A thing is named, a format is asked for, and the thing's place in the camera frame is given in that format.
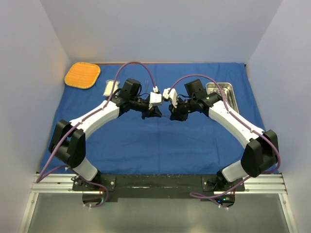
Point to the orange square woven mat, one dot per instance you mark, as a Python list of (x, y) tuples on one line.
[(82, 75)]

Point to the blue surgical drape cloth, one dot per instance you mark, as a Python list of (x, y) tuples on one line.
[(132, 145)]

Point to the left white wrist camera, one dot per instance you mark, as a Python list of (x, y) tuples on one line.
[(155, 99)]

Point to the aluminium frame rail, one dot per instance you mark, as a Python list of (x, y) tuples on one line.
[(263, 184)]

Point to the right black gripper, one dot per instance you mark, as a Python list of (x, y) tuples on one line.
[(176, 114)]

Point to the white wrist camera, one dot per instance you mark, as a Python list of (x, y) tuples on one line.
[(170, 94), (155, 99)]

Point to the steel instrument tray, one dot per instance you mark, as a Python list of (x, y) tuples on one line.
[(228, 91)]

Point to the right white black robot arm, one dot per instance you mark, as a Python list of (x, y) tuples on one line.
[(260, 147)]

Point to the white gauze pad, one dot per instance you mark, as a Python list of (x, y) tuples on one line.
[(109, 87)]

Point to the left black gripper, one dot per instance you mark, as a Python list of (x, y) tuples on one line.
[(154, 111)]

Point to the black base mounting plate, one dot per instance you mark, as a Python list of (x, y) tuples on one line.
[(160, 186)]

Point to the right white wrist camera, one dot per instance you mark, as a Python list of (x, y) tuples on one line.
[(170, 94)]

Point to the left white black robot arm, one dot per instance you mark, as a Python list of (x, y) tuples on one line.
[(69, 138)]

